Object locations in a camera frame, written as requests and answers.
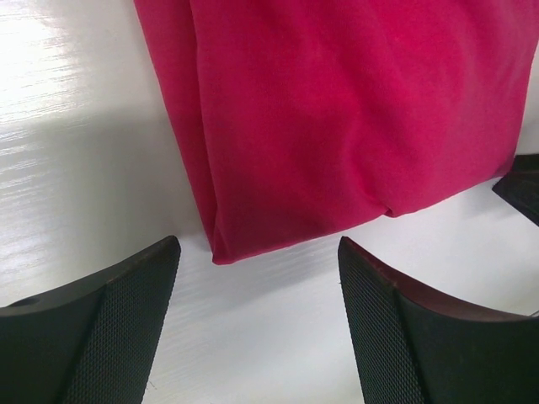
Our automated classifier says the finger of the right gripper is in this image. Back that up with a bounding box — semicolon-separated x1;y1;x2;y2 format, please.
493;153;539;225

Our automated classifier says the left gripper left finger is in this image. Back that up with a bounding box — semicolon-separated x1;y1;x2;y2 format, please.
1;236;181;403

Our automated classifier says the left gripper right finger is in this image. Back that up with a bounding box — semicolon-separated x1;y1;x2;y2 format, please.
338;237;538;403

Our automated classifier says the red t-shirt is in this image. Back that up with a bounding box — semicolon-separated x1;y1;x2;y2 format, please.
136;1;538;264

